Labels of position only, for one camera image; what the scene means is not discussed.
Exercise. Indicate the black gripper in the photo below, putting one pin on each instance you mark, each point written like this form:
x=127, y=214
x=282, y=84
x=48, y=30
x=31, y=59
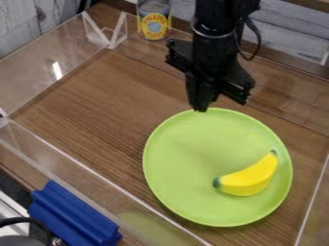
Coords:
x=208, y=60

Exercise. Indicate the yellow blue labelled can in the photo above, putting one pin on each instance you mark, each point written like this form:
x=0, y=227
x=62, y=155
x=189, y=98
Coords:
x=154, y=18

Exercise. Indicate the green plate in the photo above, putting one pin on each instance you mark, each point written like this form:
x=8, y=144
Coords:
x=198, y=146

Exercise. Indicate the clear acrylic enclosure wall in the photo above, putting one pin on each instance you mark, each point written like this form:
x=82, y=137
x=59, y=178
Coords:
x=38, y=162

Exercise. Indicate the blue plastic clamp block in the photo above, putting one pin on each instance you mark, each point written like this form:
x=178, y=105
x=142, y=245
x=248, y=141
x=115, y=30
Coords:
x=72, y=220

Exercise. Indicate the clear acrylic triangular bracket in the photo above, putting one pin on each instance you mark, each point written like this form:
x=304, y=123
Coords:
x=106, y=37

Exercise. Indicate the yellow toy banana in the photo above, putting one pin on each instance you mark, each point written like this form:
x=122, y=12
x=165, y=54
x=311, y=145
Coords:
x=250, y=180

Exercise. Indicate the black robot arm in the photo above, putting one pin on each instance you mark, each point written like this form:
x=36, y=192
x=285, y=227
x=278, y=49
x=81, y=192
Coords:
x=217, y=16

